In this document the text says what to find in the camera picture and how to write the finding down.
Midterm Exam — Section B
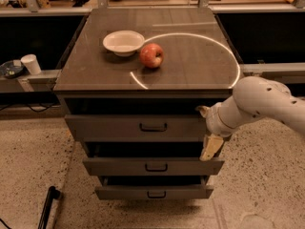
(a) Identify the white paper cup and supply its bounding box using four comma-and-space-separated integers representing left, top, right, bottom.
21, 54, 41, 75

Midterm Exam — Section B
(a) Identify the dark blue plate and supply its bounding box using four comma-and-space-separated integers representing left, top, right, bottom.
0, 60, 25, 79

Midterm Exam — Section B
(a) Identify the grey top drawer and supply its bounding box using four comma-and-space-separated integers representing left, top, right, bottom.
65, 114, 206, 142

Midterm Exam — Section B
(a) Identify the black cable under shelf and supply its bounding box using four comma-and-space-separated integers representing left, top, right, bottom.
0, 102, 61, 114

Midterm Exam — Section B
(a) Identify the grey middle drawer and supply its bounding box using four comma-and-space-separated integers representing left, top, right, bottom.
83, 157, 224, 177

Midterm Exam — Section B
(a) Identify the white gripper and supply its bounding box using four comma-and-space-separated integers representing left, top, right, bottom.
195, 102, 239, 161

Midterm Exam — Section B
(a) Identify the white bowl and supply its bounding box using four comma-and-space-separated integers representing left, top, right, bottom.
103, 31, 145, 57

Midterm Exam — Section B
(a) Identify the grey bottom drawer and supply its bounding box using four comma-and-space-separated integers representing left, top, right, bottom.
95, 176, 214, 199

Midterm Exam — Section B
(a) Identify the black pole on floor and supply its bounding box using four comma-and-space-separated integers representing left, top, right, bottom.
37, 186, 61, 229

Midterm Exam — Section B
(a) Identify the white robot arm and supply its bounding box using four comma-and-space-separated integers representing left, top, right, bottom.
197, 76, 305, 161

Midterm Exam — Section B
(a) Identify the grey drawer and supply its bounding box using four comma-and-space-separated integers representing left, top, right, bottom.
95, 176, 214, 199
83, 157, 224, 177
65, 114, 206, 142

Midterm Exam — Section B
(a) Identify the grey drawer cabinet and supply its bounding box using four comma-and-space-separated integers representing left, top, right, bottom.
52, 7, 253, 201

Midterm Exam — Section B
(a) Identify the red apple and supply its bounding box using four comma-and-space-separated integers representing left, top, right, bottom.
139, 43, 164, 69

